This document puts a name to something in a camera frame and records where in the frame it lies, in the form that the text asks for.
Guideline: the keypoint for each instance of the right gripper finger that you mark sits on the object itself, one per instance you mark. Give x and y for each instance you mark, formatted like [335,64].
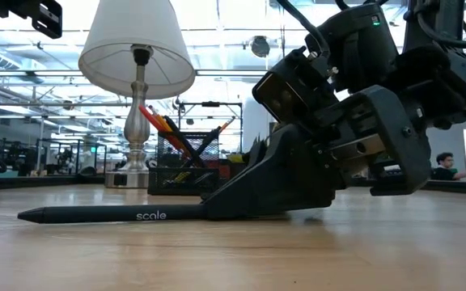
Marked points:
[281,182]
[259,151]

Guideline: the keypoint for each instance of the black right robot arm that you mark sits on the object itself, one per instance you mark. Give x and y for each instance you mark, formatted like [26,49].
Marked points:
[439,81]

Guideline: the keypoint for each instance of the black mesh desk organizer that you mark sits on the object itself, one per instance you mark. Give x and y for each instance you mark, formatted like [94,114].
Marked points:
[176,182]

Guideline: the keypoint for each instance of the person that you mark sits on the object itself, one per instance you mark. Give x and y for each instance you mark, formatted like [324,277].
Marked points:
[445,167]

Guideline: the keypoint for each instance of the black round ceiling device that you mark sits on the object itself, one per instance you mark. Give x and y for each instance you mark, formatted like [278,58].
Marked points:
[260,46]

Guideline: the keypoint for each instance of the white shade silver table lamp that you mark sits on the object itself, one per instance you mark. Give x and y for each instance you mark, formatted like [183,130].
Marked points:
[136,40]

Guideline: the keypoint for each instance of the background robot workstation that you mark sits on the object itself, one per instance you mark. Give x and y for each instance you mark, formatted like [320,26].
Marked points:
[14,157]

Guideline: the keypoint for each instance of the black background gantry frame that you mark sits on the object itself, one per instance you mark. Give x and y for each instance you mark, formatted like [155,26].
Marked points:
[210,104]

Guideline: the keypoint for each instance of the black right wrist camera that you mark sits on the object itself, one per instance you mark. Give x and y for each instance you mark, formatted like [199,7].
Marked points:
[293,93]

